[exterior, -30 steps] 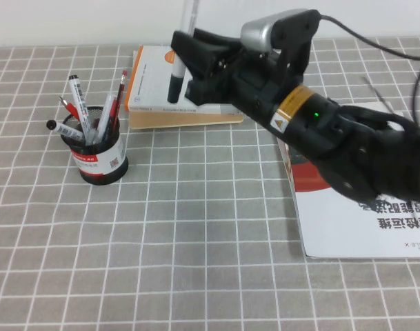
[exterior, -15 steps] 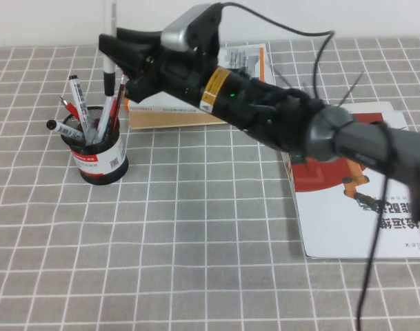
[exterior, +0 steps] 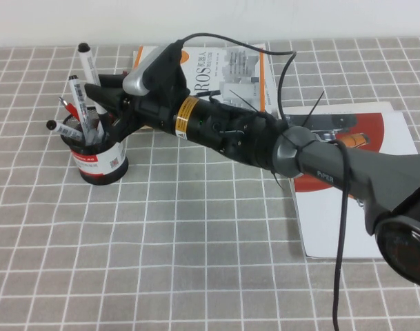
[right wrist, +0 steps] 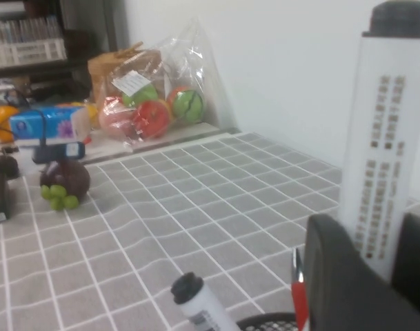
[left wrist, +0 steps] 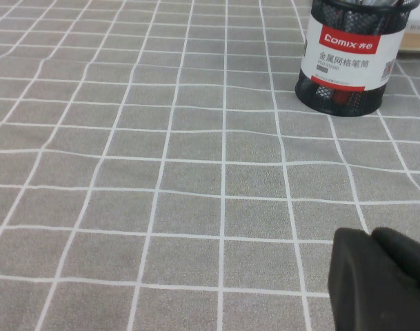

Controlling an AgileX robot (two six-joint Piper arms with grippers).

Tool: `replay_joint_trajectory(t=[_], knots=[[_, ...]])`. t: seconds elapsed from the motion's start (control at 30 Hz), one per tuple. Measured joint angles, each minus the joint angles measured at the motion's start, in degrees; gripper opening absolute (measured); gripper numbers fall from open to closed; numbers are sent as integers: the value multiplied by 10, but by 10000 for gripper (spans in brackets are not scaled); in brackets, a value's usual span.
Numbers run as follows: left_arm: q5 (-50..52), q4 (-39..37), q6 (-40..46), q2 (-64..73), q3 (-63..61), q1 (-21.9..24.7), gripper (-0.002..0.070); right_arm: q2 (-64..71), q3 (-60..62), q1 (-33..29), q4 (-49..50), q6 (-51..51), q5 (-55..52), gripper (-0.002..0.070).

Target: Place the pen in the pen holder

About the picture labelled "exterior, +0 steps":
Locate white orange ROS book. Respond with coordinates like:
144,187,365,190
132,43,278,117

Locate white red robot brochure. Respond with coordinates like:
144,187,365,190
283,110,420,259

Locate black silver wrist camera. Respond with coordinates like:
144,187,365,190
122,40,189,98

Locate red ballpoint pen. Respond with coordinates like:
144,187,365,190
59,97,81,121

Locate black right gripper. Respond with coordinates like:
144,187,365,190
84,73,183,143

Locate black camera cable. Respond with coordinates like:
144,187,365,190
174,32,352,331

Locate black mesh pen holder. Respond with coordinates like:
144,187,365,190
60,106,130,187

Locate grey checked tablecloth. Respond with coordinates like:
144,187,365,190
0,37,420,331

